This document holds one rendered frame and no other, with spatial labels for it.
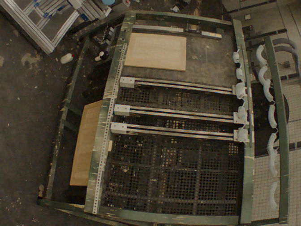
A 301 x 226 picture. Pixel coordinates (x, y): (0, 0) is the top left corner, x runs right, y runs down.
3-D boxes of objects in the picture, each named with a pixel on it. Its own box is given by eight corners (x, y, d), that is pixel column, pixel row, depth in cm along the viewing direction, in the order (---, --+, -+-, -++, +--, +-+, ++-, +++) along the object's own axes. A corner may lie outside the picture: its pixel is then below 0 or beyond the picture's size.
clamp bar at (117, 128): (113, 123, 241) (109, 109, 220) (250, 136, 235) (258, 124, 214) (111, 134, 236) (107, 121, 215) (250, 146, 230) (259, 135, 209)
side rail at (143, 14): (136, 16, 311) (136, 10, 301) (230, 28, 305) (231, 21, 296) (136, 19, 308) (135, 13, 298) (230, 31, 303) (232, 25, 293)
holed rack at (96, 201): (123, 43, 276) (123, 43, 275) (126, 43, 276) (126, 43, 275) (92, 213, 199) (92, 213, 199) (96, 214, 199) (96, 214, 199)
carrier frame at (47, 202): (80, 36, 348) (129, 10, 303) (141, 86, 444) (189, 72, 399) (36, 203, 246) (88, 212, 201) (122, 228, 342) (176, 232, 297)
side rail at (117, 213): (101, 207, 213) (99, 205, 203) (234, 217, 207) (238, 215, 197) (100, 216, 209) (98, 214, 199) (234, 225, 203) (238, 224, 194)
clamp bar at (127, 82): (121, 79, 261) (119, 63, 240) (247, 93, 255) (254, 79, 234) (119, 88, 257) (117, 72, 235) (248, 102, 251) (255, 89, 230)
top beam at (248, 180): (230, 24, 300) (232, 18, 291) (238, 25, 300) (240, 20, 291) (236, 225, 198) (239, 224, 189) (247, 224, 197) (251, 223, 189)
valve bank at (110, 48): (98, 24, 294) (114, 16, 281) (106, 32, 304) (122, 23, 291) (86, 59, 271) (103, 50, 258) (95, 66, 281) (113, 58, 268)
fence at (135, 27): (133, 27, 294) (133, 24, 290) (220, 36, 289) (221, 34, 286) (132, 30, 292) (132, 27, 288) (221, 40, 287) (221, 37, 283)
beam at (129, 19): (126, 15, 312) (126, 9, 302) (136, 16, 311) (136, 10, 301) (86, 213, 209) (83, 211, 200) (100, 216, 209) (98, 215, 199)
